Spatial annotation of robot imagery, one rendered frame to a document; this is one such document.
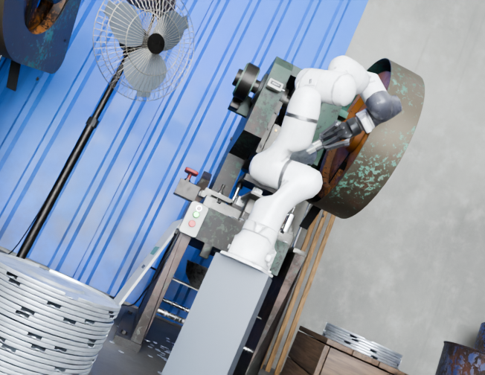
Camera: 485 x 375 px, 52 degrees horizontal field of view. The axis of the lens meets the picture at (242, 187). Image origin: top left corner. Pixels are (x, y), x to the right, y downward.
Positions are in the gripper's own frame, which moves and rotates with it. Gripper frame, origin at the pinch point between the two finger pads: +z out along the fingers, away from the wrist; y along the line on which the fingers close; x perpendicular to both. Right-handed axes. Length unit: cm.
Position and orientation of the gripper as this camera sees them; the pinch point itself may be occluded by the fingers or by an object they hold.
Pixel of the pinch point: (314, 146)
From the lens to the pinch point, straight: 214.9
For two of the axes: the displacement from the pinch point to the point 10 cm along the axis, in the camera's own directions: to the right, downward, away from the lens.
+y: -2.9, -8.1, 5.1
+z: -8.7, 4.5, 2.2
